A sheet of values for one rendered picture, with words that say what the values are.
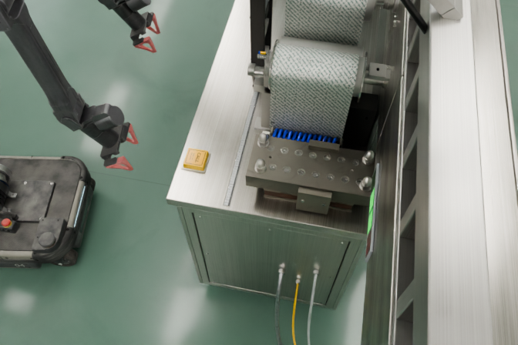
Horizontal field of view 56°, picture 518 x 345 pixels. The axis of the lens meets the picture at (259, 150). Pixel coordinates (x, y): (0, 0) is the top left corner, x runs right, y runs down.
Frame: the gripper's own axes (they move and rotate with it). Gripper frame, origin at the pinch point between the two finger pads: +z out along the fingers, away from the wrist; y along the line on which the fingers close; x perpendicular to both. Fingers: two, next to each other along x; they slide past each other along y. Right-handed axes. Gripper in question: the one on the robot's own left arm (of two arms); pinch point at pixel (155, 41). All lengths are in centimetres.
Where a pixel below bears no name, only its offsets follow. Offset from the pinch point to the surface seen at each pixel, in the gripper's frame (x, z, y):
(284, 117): -42, 19, -37
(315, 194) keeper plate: -47, 30, -61
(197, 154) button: -9.5, 19.5, -41.0
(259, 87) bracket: -37.5, 11.9, -28.6
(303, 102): -51, 14, -38
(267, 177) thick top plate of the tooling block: -35, 22, -56
